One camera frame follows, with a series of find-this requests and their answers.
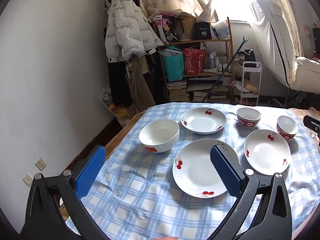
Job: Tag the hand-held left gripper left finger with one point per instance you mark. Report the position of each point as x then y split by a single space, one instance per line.
90 172

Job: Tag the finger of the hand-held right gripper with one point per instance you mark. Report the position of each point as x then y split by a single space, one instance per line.
312 122

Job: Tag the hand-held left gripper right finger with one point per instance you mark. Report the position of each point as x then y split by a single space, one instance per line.
225 172

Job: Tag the white cherry-print plate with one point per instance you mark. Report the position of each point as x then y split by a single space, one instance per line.
202 121
267 152
195 167

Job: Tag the large white bowl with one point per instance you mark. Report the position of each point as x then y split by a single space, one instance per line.
158 132

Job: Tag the small red patterned bowl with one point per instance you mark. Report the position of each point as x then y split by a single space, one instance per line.
287 126
248 113

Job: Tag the white cushion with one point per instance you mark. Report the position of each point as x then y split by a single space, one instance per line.
307 72

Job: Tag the blue plaid tablecloth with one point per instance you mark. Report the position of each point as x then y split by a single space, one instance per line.
140 192

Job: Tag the printed plastic bag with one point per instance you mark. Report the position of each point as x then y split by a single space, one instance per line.
120 112

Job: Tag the pile of magazines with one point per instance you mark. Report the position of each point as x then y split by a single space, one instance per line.
215 93

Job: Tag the white utility cart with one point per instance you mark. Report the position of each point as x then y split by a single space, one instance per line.
250 64

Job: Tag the black hanging garment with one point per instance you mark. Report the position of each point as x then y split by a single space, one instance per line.
120 85

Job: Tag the black wash bag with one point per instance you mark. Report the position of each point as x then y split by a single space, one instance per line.
247 55

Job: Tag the beige hanging garment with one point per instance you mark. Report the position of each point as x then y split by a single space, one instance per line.
140 85

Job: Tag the green clothes pole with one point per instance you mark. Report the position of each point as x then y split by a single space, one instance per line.
226 68

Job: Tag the wooden shelf rack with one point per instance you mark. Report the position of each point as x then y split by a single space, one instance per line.
228 55

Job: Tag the group of toiletry bottles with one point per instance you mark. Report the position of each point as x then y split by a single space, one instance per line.
216 62

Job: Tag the red patterned bag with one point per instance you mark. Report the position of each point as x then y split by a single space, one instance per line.
193 61

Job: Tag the teal paper bag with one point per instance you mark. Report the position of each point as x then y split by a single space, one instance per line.
173 65

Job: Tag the plastic wrapped blue pack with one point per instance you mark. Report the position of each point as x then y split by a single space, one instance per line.
220 31

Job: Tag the black box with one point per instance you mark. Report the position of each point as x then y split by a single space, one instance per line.
202 31

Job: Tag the white printed puffer jacket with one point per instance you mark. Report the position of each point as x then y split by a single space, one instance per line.
130 30

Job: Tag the cartoon print tote bag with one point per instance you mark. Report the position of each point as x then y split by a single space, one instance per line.
166 28

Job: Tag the white wall socket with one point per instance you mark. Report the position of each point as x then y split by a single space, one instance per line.
27 179
40 164

